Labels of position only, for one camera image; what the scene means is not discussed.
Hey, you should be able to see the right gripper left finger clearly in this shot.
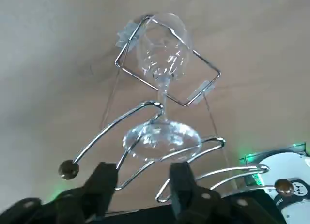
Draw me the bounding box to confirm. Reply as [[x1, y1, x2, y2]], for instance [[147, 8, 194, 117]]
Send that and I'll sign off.
[[0, 162, 119, 224]]

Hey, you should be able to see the chrome wire goblet holder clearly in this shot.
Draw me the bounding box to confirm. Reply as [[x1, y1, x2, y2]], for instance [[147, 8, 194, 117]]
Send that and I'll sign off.
[[57, 15, 295, 203]]

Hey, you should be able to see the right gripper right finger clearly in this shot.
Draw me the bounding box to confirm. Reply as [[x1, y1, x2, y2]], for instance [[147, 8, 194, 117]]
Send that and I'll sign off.
[[169, 161, 287, 224]]

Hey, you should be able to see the clear glass goblet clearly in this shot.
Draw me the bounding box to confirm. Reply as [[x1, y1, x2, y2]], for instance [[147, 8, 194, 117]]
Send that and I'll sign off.
[[122, 12, 203, 163]]

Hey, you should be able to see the clear tape piece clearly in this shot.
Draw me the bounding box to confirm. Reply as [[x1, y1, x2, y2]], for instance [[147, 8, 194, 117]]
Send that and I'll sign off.
[[186, 80, 216, 105], [115, 22, 142, 52]]

